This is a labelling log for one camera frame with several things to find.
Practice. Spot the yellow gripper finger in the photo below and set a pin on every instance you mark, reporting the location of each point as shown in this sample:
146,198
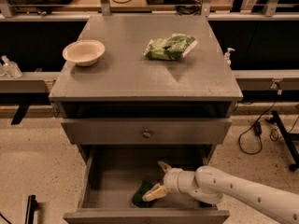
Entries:
165,166
157,192

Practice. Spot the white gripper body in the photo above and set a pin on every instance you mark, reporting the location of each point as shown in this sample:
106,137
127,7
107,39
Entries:
171,179

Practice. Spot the green and yellow sponge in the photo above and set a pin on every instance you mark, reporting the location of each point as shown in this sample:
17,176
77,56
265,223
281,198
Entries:
137,200

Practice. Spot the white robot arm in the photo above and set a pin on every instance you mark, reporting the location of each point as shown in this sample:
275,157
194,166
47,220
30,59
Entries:
207,184

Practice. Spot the round metal drawer knob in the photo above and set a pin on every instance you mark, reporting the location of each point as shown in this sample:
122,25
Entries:
146,134

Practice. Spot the grey closed top drawer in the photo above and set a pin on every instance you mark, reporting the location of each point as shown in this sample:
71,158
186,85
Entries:
163,131

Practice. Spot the grey open middle drawer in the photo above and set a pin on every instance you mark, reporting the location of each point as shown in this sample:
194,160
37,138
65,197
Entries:
115,173

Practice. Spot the grey wooden drawer cabinet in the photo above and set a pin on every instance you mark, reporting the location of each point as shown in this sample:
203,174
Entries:
124,84

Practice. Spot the black stand leg right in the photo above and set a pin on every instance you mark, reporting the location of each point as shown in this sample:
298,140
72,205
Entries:
289,138

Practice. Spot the green chip bag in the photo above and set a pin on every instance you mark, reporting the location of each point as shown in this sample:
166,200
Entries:
172,48

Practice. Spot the white pump bottle right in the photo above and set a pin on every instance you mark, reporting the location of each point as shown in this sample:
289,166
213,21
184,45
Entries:
227,55

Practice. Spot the black object bottom left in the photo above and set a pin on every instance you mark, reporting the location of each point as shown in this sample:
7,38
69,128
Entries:
30,209

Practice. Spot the clear sanitizer bottle left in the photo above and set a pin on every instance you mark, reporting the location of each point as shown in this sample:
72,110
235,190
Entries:
11,68

